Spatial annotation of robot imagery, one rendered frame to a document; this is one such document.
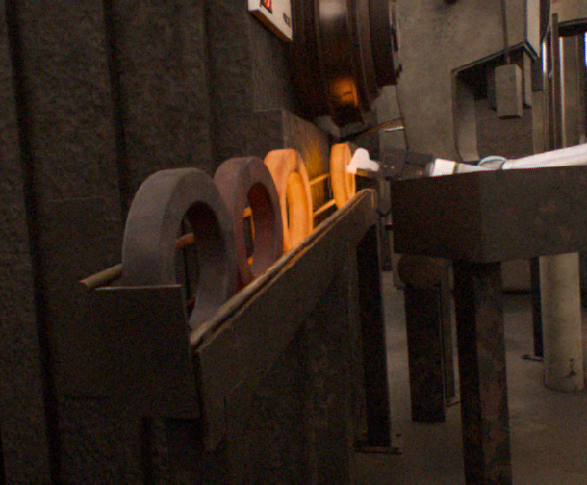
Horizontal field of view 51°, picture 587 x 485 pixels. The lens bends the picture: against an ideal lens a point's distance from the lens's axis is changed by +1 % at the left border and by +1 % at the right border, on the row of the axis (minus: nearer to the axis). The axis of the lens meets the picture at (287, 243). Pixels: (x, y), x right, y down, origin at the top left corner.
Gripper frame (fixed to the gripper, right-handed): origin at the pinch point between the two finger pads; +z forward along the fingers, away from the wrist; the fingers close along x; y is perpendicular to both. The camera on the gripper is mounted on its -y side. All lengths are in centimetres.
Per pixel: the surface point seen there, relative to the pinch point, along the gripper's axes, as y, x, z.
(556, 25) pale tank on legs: 273, -860, -111
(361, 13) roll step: 35.0, 1.2, 3.5
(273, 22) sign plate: 26.0, 20.6, 17.1
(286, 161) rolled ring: -1, 61, -3
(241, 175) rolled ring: -4, 80, -3
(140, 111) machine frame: 2.7, 32.0, 37.2
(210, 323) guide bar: -16, 97, -9
